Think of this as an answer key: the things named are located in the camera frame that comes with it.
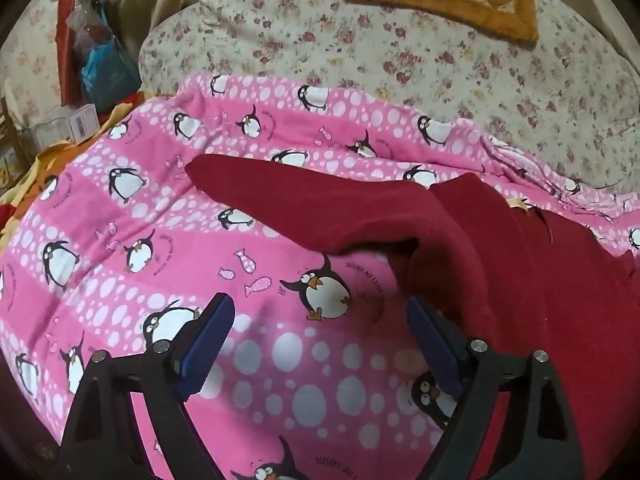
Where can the orange checkered cushion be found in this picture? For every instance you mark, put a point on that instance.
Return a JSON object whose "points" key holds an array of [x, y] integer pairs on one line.
{"points": [[480, 10]]}

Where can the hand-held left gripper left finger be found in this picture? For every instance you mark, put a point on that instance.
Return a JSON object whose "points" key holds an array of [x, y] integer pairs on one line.
{"points": [[210, 345]]}

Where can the clear plastic bag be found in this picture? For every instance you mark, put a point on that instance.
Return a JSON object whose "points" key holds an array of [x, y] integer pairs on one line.
{"points": [[87, 25]]}

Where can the yellow orange blanket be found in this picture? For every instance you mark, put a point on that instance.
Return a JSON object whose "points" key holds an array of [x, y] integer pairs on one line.
{"points": [[37, 165]]}

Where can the red board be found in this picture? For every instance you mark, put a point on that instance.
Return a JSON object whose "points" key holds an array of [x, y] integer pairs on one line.
{"points": [[65, 35]]}

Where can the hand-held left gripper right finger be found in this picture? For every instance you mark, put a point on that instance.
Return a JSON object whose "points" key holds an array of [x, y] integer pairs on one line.
{"points": [[435, 345]]}

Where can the dark red fleece garment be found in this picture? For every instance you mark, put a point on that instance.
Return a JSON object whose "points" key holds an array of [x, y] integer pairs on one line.
{"points": [[475, 240]]}

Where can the blue plastic bag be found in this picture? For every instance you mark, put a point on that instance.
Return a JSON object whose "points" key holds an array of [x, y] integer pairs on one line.
{"points": [[107, 72]]}

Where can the white barcode box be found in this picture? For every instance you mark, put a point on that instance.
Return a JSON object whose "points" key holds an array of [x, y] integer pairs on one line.
{"points": [[75, 122]]}

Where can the pink penguin print blanket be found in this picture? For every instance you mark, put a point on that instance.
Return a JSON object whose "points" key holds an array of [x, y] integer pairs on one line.
{"points": [[150, 240]]}

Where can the floral print quilt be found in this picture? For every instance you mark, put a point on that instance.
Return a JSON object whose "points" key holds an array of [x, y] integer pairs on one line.
{"points": [[400, 50]]}

